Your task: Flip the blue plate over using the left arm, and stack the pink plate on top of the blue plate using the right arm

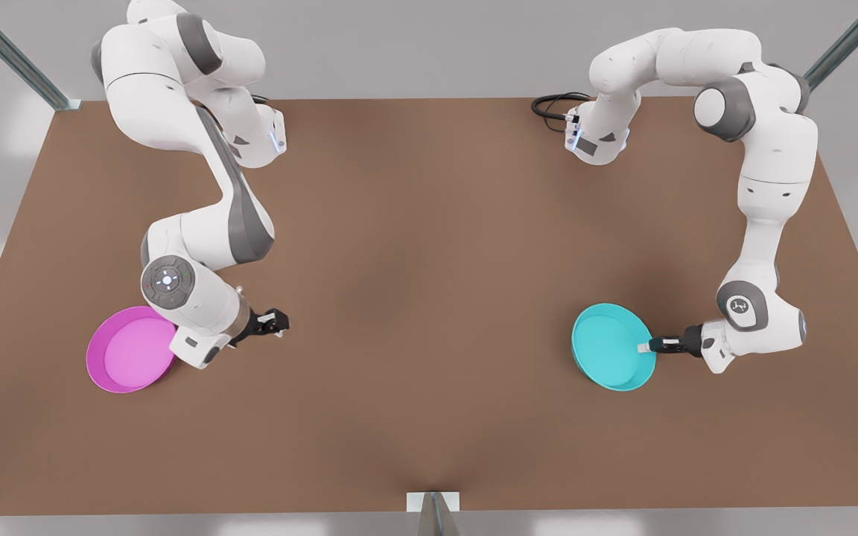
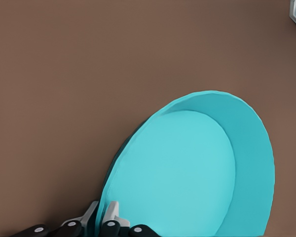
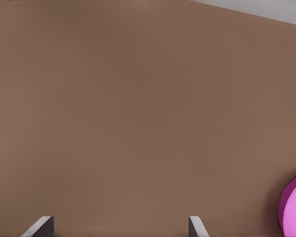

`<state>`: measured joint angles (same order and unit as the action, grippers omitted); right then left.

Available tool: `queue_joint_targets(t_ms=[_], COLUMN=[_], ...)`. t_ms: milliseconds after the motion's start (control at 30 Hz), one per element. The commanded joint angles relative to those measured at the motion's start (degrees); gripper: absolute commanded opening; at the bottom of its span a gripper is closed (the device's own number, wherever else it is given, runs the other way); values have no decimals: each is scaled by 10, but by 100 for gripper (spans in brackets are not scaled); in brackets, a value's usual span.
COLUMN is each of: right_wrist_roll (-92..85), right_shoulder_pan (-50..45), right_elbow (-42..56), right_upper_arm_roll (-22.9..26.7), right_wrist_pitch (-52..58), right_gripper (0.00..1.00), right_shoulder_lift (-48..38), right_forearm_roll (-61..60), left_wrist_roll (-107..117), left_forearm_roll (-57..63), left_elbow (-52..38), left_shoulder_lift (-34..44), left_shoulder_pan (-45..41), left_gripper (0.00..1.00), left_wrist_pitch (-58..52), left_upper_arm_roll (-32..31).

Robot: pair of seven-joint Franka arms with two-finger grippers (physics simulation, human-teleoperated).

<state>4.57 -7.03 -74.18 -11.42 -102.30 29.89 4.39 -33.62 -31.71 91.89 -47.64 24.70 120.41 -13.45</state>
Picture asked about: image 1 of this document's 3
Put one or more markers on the blue plate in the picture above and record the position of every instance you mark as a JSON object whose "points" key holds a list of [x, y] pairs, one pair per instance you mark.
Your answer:
{"points": [[608, 350]]}

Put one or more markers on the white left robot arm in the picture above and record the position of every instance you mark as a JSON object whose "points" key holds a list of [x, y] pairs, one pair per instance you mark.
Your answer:
{"points": [[771, 156]]}

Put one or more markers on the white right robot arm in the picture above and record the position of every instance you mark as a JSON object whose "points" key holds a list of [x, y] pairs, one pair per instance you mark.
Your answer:
{"points": [[176, 141]]}

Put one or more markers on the pink plate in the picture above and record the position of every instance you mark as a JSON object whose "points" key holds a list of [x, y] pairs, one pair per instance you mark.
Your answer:
{"points": [[131, 353]]}

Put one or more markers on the silver frame post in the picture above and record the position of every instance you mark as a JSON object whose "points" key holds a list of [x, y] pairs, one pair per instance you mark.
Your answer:
{"points": [[850, 37], [4, 48], [435, 514]]}

